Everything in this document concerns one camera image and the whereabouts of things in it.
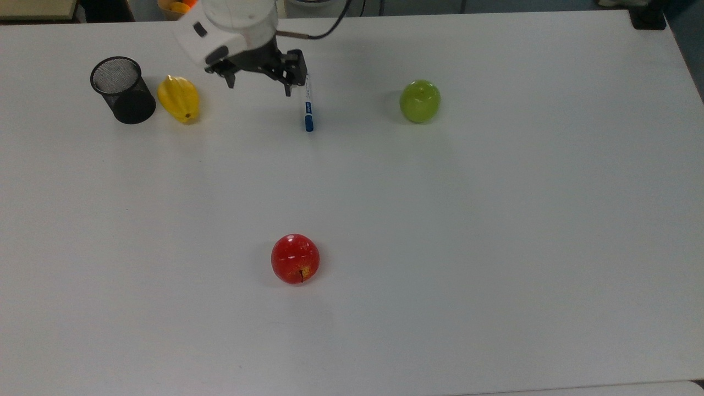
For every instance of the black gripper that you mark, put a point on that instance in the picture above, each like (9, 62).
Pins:
(264, 59)

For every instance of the blue marker pen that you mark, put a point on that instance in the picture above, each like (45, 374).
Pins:
(308, 107)

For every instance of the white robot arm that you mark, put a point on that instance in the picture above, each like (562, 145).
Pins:
(231, 27)

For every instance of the black mesh pen holder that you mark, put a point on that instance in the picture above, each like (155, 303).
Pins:
(124, 91)

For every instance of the yellow plastic starfruit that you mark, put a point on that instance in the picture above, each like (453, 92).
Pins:
(179, 99)

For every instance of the basket of orange fruit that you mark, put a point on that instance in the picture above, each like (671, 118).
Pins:
(177, 6)

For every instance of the green plastic apple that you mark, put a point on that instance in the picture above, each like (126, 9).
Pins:
(419, 101)

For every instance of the red plastic apple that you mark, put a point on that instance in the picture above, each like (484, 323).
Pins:
(295, 258)

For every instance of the wooden board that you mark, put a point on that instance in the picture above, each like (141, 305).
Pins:
(36, 8)

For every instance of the black table corner clamp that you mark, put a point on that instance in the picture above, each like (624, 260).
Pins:
(648, 17)

